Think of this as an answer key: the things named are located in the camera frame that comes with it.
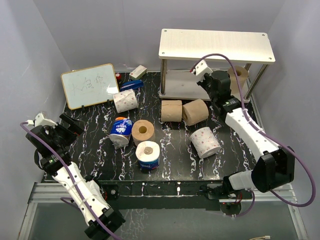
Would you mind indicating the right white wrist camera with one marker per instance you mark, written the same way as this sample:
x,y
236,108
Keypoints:
x,y
201,69

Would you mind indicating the blue wrapped roll upright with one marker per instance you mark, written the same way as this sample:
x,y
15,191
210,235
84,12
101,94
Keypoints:
x,y
148,155

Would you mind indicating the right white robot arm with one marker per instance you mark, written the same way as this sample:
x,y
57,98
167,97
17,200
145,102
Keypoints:
x,y
274,166

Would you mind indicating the brown roll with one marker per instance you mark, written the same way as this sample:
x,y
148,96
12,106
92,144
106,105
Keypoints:
x,y
171,110
195,112
143,130
242,77

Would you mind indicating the blue stapler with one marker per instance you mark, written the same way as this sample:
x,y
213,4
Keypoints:
x,y
131,85

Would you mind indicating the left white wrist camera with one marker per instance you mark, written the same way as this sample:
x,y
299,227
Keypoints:
x,y
41,120

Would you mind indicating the white red-dotted roll rear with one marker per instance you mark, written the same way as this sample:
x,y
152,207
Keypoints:
x,y
125,101

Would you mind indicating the blue wrapped roll lying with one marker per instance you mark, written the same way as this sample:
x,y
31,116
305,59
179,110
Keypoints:
x,y
121,132

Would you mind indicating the aluminium front rail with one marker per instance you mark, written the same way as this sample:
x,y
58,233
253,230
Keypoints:
x,y
165,210

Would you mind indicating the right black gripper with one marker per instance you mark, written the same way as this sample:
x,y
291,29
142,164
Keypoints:
x,y
202,83

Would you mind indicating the white two-tier shelf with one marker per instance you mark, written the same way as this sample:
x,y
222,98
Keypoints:
x,y
191,45

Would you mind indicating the small framed whiteboard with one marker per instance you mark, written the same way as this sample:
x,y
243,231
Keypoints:
x,y
89,86

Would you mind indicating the white red-dotted roll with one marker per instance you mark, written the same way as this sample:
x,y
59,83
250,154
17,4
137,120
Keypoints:
x,y
205,142
125,101

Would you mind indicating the white green cardboard box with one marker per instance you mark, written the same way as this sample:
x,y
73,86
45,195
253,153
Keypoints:
x,y
138,72

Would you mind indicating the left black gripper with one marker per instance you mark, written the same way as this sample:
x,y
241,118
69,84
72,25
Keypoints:
x,y
72,131

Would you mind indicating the white red-dotted roll right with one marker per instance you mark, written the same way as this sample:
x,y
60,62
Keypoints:
x,y
205,142

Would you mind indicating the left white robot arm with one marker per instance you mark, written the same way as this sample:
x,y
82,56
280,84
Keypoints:
x,y
101,219

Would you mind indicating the small red cap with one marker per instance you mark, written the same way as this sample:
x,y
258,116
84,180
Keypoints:
x,y
118,76

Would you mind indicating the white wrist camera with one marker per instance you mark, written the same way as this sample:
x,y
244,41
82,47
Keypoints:
x,y
201,69
41,120

